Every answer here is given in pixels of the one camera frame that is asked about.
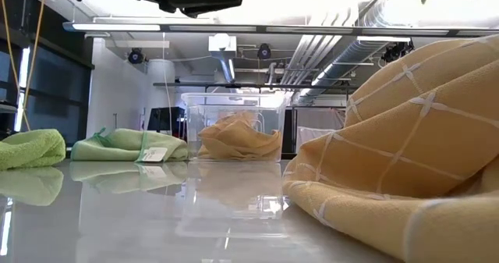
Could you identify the bright green terry towel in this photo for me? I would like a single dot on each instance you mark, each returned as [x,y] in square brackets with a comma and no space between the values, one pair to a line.
[27,148]

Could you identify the yellow towel with white grid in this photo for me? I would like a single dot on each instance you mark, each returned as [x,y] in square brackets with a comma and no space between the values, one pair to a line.
[409,138]
[238,142]

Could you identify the white ceiling box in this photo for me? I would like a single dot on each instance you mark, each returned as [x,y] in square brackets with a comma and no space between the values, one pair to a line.
[222,42]

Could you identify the long ceiling light bar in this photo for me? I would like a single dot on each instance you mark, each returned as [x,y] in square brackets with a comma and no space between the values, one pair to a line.
[234,28]

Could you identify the black ceiling spotlight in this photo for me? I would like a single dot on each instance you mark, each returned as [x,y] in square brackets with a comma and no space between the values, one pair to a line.
[264,51]
[136,56]

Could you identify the small clear plastic bin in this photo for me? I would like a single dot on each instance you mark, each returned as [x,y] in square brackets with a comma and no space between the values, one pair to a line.
[234,103]

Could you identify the black background monitor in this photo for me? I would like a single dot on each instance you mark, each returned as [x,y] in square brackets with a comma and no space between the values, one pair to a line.
[165,118]

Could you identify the pale green towel with tag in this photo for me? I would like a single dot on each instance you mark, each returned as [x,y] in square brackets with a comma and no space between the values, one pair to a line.
[121,144]

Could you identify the white background cloth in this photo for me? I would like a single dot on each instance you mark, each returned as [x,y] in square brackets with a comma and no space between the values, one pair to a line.
[316,134]

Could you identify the black overhead rail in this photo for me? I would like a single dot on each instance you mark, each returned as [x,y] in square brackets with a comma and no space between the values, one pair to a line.
[253,85]

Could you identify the silver spiral air duct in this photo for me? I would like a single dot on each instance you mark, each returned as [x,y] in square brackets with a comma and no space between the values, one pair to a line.
[351,56]

